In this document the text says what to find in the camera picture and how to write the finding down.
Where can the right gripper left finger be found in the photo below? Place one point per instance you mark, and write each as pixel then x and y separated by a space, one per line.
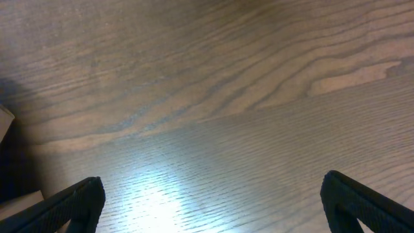
pixel 80 205

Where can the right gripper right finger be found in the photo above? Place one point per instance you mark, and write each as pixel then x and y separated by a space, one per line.
pixel 348 203

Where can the open cardboard box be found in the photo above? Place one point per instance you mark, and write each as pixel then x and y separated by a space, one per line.
pixel 20 186

